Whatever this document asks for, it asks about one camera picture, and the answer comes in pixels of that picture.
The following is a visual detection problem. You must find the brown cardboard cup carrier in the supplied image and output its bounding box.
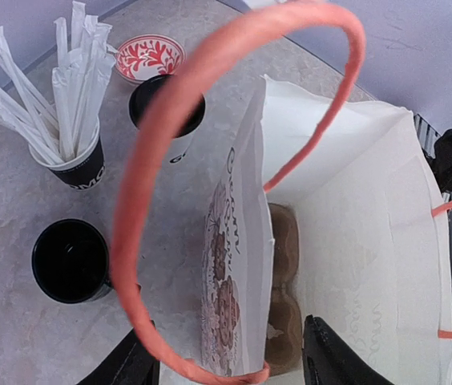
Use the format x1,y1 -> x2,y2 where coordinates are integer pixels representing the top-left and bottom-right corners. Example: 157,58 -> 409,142
264,204 -> 302,377

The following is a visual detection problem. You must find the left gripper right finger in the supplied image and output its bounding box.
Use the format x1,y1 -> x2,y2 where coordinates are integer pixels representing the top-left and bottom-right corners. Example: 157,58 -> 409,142
302,315 -> 391,385

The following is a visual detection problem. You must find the red patterned white bowl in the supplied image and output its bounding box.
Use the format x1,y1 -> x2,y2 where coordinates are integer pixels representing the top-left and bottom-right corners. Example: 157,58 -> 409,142
115,34 -> 186,84

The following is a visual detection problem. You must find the white wrapped straws bundle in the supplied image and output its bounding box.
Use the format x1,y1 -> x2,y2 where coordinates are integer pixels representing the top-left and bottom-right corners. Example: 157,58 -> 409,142
0,1 -> 117,168

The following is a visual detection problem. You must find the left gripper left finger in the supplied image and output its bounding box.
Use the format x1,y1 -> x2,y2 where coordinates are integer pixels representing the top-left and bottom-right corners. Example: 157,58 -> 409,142
78,330 -> 160,385

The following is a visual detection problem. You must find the white paper cup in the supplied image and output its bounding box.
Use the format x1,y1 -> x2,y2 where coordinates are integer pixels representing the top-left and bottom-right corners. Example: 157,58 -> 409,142
128,74 -> 206,167

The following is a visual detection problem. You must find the black cup with straws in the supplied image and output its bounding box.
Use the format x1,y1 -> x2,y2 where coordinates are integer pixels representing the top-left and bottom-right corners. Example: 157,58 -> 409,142
28,121 -> 105,190

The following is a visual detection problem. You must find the white paper takeout bag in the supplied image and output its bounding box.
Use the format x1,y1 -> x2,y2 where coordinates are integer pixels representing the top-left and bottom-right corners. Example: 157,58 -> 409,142
111,1 -> 452,384

